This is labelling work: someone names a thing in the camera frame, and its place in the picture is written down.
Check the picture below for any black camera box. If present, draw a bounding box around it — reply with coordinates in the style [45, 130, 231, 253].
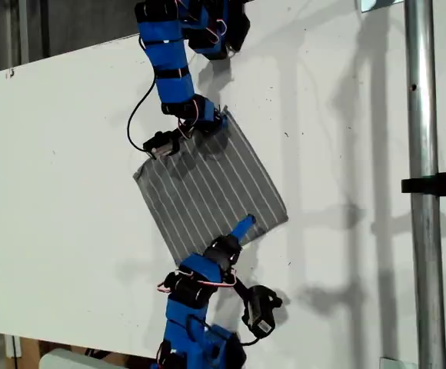
[241, 284, 285, 340]
[142, 129, 181, 159]

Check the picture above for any grey white-striped towel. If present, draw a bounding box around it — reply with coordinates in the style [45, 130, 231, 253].
[132, 105, 289, 267]

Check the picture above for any grey background pole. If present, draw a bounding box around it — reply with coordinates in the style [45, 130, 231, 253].
[17, 0, 31, 65]

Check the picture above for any steel post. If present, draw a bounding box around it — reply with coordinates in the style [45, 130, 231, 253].
[403, 0, 446, 369]

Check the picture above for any white bar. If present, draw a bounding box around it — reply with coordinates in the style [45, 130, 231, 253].
[3, 334, 22, 359]

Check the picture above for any wooden table leg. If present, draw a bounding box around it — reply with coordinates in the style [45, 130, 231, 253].
[18, 337, 42, 369]

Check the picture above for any white box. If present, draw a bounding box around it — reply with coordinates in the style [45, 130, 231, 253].
[38, 347, 108, 369]

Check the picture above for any short black camera stalk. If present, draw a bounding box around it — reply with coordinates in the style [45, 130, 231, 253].
[232, 277, 251, 304]

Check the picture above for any black camera cable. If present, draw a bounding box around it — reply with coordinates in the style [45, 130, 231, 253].
[238, 334, 265, 347]
[126, 36, 158, 153]

